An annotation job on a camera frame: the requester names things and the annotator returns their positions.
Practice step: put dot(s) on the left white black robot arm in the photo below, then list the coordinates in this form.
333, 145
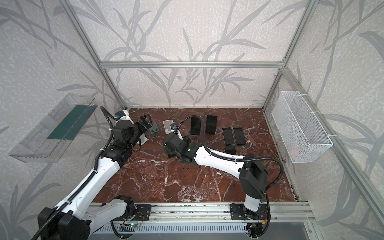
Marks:
69, 219

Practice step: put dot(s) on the clear plastic wall bin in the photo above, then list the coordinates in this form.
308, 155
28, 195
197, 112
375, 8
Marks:
48, 141

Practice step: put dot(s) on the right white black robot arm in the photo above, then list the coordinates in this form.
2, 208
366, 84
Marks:
252, 174

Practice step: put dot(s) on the grey phone stand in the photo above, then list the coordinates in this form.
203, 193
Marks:
154, 130

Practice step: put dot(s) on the green circuit board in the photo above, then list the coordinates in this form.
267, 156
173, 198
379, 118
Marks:
130, 227

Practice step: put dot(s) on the large black phone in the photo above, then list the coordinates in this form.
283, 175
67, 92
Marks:
228, 136

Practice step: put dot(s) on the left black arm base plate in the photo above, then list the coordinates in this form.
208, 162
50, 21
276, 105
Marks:
139, 212

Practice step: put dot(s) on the black phone white case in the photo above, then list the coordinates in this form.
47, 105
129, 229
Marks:
230, 150

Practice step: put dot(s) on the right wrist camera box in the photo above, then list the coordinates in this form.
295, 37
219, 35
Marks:
175, 128

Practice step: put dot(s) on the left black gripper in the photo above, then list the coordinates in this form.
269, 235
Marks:
145, 123

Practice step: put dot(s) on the aluminium front rail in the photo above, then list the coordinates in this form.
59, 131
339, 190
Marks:
219, 212

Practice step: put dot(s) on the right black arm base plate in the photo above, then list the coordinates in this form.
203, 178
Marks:
240, 212

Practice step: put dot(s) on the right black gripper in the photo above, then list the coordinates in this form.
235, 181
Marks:
169, 145

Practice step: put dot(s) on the aluminium frame horizontal bar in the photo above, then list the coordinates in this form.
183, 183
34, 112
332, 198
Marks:
126, 65

